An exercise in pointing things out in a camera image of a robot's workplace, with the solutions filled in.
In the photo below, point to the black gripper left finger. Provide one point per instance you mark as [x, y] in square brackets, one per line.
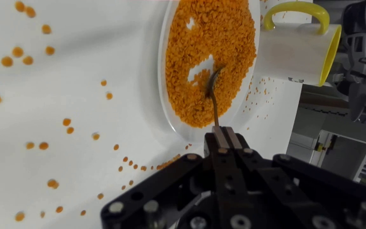
[162, 191]

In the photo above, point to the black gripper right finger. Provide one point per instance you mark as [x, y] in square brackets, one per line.
[305, 194]

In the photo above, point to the metal spoon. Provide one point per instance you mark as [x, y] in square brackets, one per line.
[214, 96]

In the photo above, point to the white bowl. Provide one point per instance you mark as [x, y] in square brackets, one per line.
[191, 133]

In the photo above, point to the white box machine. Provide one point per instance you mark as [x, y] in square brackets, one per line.
[331, 135]

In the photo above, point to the round white table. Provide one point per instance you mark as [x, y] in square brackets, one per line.
[85, 105]

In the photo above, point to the orange lentils heap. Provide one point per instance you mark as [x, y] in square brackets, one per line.
[216, 33]

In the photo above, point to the scattered orange lentils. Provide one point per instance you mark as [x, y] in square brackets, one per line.
[7, 61]

